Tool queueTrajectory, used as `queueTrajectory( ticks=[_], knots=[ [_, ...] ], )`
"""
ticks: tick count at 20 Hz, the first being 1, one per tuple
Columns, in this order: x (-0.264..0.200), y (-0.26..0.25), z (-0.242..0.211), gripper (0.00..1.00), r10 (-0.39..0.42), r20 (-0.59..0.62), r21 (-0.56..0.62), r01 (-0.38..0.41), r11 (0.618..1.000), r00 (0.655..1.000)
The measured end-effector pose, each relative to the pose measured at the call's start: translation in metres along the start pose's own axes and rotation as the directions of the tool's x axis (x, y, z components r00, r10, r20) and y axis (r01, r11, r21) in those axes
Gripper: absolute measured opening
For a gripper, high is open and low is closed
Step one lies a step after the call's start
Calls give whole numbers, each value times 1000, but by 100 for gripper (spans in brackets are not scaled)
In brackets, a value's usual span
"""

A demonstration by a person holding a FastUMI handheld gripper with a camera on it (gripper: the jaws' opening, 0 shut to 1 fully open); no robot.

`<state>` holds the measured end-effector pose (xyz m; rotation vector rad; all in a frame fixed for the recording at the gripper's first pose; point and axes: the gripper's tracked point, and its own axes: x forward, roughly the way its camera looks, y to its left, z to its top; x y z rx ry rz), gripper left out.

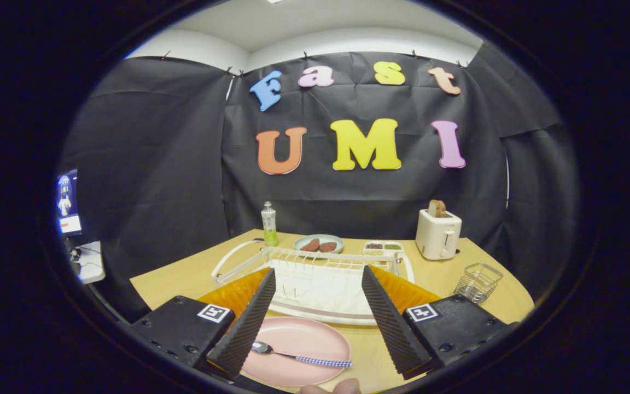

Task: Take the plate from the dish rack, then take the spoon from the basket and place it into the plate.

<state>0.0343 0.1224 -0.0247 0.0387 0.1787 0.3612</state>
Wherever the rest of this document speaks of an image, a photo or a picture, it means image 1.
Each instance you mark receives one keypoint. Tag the white divided grain tray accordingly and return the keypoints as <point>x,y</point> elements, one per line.
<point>383,250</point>

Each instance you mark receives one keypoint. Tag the light bread slice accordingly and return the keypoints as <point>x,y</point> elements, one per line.
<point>433,209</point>

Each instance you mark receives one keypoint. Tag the white side desk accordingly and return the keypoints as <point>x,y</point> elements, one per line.
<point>92,262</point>

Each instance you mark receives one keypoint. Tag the pink plate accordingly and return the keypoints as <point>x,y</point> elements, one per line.
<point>304,336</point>

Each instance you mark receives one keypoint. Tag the computer monitor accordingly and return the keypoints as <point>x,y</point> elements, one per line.
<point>68,200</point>

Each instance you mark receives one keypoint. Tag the brown meat patty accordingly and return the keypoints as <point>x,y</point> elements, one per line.
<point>310,245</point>
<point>328,247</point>

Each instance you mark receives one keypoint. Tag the green dish soap bottle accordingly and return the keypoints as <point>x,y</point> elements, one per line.
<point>269,227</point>

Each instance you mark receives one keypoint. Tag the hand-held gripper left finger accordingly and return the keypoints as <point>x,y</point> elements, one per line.
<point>246,325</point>

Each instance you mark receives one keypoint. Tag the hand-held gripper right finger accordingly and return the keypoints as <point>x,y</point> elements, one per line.
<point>389,323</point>

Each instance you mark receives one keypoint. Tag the light green plate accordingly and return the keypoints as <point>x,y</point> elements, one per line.
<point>320,237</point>

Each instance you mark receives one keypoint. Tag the dark bread slice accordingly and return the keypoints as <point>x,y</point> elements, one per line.
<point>443,209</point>

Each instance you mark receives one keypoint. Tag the white toaster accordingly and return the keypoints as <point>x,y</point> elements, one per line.
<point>435,235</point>

